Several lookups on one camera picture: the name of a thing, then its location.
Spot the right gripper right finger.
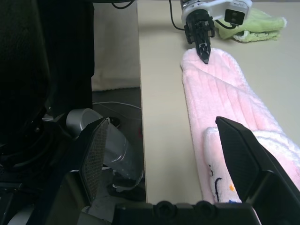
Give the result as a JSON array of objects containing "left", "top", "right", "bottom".
[{"left": 215, "top": 116, "right": 300, "bottom": 225}]

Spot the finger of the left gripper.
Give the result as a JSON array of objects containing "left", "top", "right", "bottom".
[{"left": 195, "top": 38, "right": 211, "bottom": 65}]

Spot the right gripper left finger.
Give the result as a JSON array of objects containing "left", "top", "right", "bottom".
[{"left": 30, "top": 116, "right": 111, "bottom": 225}]

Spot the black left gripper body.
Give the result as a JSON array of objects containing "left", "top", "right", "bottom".
[{"left": 184, "top": 9, "right": 216, "bottom": 43}]

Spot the pink towel with embroidery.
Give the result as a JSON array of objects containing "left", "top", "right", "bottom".
[{"left": 180, "top": 47, "right": 300, "bottom": 225}]

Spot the light green towel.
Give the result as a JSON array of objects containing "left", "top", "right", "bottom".
[{"left": 215, "top": 7, "right": 288, "bottom": 43}]

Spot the dark robot torso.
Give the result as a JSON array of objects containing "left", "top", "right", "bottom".
[{"left": 0, "top": 0, "right": 94, "bottom": 165}]

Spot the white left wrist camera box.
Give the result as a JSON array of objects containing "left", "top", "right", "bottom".
[{"left": 181, "top": 0, "right": 253, "bottom": 25}]

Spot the thin white floor cable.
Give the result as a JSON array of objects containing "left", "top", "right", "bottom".
[{"left": 92, "top": 100, "right": 142, "bottom": 111}]

